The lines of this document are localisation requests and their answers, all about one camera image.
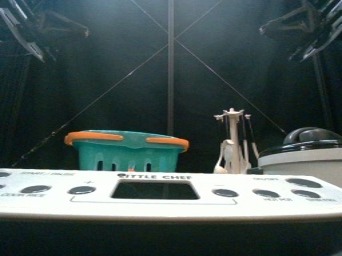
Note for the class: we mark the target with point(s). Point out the grey white toy pot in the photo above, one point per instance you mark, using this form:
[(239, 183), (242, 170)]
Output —
[(307, 165)]

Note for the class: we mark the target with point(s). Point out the white utensil rack stand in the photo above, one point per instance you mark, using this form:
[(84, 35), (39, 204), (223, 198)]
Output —
[(234, 140)]

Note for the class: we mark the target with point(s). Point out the white toy slotted spatula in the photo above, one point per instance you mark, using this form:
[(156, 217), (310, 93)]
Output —
[(229, 151)]

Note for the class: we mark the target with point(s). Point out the white toy spoon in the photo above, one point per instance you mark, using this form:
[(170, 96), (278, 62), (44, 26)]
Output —
[(219, 168)]

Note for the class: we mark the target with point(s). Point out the white toy stove control panel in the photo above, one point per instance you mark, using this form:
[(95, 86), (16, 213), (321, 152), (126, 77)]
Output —
[(54, 206)]

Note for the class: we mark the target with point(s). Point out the dark vertical frame post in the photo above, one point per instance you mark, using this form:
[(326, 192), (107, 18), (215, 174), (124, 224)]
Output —
[(321, 93)]

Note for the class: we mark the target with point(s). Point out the grey vertical frame pole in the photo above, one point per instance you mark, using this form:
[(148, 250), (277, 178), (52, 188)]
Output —
[(170, 66)]

